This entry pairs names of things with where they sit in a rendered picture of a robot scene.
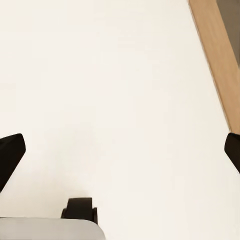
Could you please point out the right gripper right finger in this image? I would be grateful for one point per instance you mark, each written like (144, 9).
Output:
(232, 149)

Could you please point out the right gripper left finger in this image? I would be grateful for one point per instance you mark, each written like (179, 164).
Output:
(12, 149)

